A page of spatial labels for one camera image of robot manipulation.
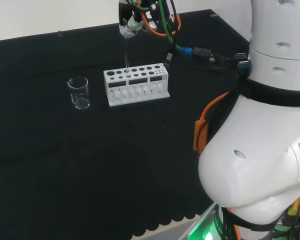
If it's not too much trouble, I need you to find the green cable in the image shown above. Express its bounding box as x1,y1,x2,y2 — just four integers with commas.
129,0,184,51

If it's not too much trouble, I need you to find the small clear glass beaker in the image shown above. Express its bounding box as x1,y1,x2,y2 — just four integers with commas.
66,76,92,110

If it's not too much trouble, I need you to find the orange cable sleeve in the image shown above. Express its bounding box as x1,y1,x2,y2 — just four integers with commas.
193,91,231,158

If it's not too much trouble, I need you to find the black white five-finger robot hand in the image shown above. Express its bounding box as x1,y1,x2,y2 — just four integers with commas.
118,0,157,39

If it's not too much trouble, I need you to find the black usb cable blue plug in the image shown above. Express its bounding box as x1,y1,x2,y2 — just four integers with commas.
179,46,251,74

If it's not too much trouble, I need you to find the grey metal base plate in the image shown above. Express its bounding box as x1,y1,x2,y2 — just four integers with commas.
178,202,217,240

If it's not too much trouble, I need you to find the loose black usb plug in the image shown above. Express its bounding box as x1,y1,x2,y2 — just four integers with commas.
163,51,173,69

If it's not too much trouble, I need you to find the yellow stop button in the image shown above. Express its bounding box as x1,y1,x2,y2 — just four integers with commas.
287,189,300,240

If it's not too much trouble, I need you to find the black bench cloth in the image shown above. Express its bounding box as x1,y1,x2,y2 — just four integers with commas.
0,9,252,240

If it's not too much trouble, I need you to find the white test tube rack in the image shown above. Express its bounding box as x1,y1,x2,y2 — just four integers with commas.
103,62,171,108

